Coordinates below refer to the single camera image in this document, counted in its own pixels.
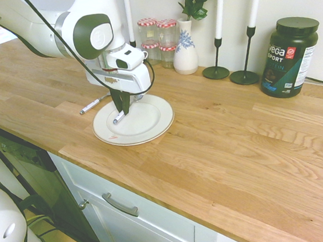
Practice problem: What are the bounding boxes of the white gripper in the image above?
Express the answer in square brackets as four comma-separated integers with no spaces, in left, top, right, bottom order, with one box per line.
[84,60,156,120]

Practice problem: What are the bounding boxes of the spoon with white handle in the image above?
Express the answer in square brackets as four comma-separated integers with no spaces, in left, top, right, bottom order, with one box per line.
[109,92,147,126]

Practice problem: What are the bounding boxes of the white plate with gold rim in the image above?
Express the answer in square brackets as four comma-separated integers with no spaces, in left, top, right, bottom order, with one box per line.
[89,92,178,150]

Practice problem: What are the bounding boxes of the glass jar with checkered lid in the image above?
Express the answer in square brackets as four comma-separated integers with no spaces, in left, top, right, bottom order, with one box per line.
[136,16,160,44]
[155,18,180,48]
[158,43,179,70]
[140,39,162,67]

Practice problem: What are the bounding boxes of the white vase with blue flowers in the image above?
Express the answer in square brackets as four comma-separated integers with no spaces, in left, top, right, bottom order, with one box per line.
[168,17,200,77]

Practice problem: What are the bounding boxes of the dark dishwasher door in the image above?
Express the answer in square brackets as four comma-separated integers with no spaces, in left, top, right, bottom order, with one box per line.
[0,104,106,242]

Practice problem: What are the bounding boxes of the black protein powder tub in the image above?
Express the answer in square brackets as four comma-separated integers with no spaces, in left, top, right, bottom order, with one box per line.
[252,14,323,101]

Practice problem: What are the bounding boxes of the fork with white handle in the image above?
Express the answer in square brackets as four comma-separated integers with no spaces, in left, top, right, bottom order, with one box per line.
[77,92,114,115]

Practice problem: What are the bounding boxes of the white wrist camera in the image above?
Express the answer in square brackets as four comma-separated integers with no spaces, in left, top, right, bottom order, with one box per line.
[103,40,151,74]

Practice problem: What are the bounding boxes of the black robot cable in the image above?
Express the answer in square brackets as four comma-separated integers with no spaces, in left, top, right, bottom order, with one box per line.
[20,0,158,109]

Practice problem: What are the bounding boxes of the metal drawer handle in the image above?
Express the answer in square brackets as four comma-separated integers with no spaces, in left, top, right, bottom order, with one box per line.
[101,189,140,221]

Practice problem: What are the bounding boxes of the white cabinet drawer with handle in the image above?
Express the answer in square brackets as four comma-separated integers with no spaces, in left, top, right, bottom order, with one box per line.
[48,131,240,242]

